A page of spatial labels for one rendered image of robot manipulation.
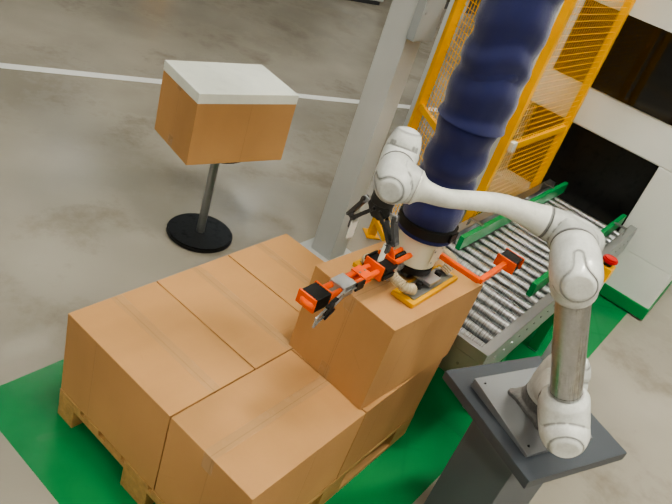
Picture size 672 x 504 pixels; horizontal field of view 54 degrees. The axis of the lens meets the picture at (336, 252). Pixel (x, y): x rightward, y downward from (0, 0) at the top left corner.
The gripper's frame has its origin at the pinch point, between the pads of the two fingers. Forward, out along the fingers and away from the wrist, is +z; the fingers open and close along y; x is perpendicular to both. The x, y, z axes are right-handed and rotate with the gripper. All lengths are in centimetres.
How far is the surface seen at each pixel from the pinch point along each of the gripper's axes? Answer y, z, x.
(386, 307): -7.7, 27.1, -17.0
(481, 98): -3, -50, -31
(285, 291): 47, 67, -35
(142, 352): 48, 67, 39
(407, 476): -35, 121, -51
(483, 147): -8, -34, -37
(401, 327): -17.4, 27.2, -13.2
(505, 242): 16, 69, -197
